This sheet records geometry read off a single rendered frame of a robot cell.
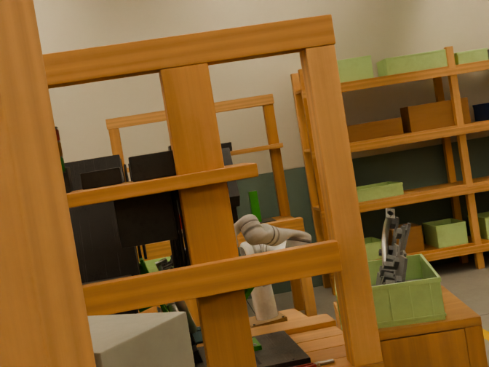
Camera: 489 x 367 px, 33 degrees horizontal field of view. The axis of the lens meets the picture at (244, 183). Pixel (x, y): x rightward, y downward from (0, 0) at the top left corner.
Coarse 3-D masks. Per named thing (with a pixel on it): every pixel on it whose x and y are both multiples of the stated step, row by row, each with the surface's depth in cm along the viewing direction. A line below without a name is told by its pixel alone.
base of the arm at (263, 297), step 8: (256, 288) 335; (264, 288) 335; (256, 296) 336; (264, 296) 335; (272, 296) 337; (256, 304) 337; (264, 304) 335; (272, 304) 337; (256, 312) 338; (264, 312) 336; (272, 312) 336
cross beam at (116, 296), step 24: (216, 264) 235; (240, 264) 236; (264, 264) 237; (288, 264) 238; (312, 264) 239; (336, 264) 240; (96, 288) 230; (120, 288) 231; (144, 288) 232; (168, 288) 233; (192, 288) 234; (216, 288) 235; (240, 288) 236; (96, 312) 230
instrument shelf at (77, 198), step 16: (176, 176) 233; (192, 176) 234; (208, 176) 235; (224, 176) 235; (240, 176) 236; (256, 176) 237; (80, 192) 229; (96, 192) 230; (112, 192) 231; (128, 192) 231; (144, 192) 232; (160, 192) 233
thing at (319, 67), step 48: (192, 96) 237; (336, 96) 244; (192, 144) 238; (336, 144) 244; (192, 192) 238; (336, 192) 245; (192, 240) 238; (336, 240) 245; (336, 288) 254; (240, 336) 241
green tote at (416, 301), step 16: (416, 256) 380; (416, 272) 381; (432, 272) 336; (384, 288) 323; (400, 288) 322; (416, 288) 322; (432, 288) 321; (384, 304) 323; (400, 304) 323; (416, 304) 322; (432, 304) 321; (384, 320) 324; (400, 320) 323; (416, 320) 323; (432, 320) 322
